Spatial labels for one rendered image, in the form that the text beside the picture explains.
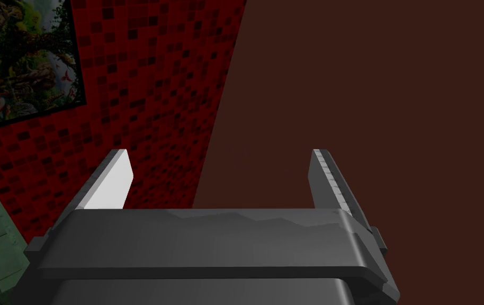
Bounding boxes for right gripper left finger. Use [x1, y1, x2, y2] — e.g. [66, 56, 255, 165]
[69, 148, 135, 211]

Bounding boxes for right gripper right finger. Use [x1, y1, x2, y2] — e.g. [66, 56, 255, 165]
[307, 148, 368, 225]

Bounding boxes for framed jungle picture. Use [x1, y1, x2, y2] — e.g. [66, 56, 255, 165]
[0, 0, 88, 129]

